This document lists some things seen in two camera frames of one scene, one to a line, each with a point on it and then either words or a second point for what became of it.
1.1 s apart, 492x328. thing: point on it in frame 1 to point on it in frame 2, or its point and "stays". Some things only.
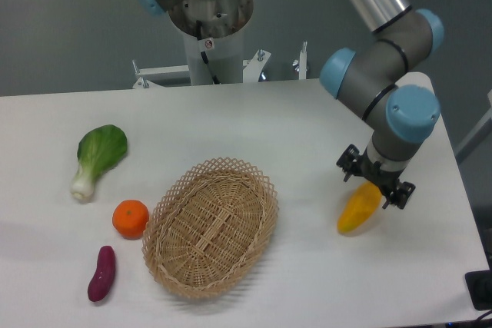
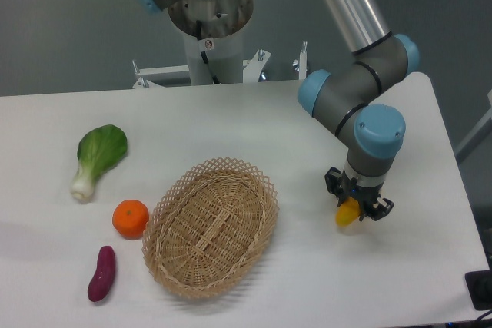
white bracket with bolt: x=300 y=66 stays
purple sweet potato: x=101 y=285 stays
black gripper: x=383 y=179 to x=343 y=187
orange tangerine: x=129 y=219 stays
